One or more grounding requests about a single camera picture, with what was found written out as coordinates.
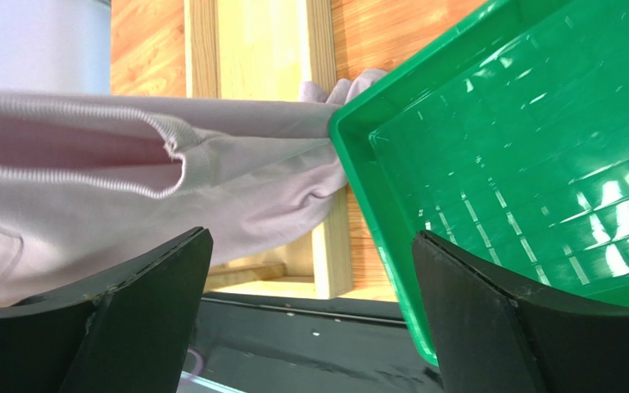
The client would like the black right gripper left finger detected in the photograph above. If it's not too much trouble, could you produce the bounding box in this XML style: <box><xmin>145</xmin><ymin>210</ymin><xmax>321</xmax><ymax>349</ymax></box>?
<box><xmin>0</xmin><ymin>228</ymin><xmax>213</xmax><ymax>392</ymax></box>

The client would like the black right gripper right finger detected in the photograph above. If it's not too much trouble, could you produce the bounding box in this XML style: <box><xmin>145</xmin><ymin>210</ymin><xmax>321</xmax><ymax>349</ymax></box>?
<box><xmin>411</xmin><ymin>231</ymin><xmax>629</xmax><ymax>392</ymax></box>

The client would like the lilac ribbed tank top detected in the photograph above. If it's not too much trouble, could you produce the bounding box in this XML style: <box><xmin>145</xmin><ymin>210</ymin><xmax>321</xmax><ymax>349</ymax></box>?
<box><xmin>0</xmin><ymin>69</ymin><xmax>385</xmax><ymax>306</ymax></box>

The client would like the green plastic tray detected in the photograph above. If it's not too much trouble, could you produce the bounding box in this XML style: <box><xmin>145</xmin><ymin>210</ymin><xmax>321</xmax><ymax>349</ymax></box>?
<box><xmin>329</xmin><ymin>1</ymin><xmax>629</xmax><ymax>364</ymax></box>

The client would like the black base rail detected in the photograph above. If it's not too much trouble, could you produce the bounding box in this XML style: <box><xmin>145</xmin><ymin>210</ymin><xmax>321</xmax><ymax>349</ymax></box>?
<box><xmin>190</xmin><ymin>293</ymin><xmax>444</xmax><ymax>392</ymax></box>

